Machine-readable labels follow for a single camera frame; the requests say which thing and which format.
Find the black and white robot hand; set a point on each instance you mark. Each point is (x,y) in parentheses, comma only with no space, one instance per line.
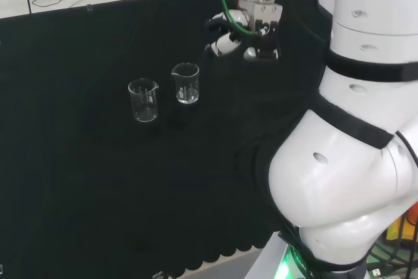
(264,30)

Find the clear glass beaker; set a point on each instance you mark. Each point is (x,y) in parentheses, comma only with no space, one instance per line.
(185,83)
(143,102)

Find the black bench cloth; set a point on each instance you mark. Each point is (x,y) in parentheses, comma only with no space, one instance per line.
(98,177)

